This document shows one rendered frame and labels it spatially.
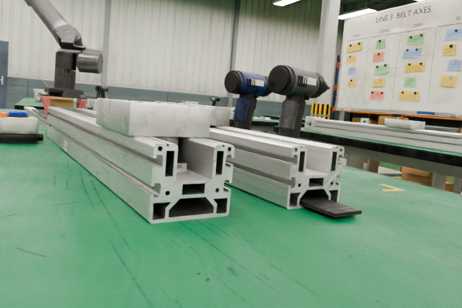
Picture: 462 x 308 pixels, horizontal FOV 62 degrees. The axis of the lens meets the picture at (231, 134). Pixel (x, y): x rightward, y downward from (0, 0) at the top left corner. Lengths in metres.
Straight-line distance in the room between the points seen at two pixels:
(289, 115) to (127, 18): 11.84
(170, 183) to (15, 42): 11.84
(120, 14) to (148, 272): 12.27
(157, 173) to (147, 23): 12.27
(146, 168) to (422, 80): 3.42
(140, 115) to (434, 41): 3.40
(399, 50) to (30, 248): 3.75
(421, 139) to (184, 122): 1.70
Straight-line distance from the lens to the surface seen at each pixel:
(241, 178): 0.60
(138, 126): 0.47
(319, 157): 0.57
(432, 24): 3.79
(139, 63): 12.49
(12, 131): 1.02
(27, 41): 12.20
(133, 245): 0.37
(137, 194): 0.45
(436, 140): 2.05
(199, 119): 0.50
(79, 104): 1.26
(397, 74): 3.91
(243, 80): 0.96
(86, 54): 1.20
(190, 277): 0.31
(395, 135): 2.18
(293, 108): 0.79
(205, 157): 0.45
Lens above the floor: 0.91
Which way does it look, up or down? 4 degrees down
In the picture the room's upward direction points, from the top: 5 degrees clockwise
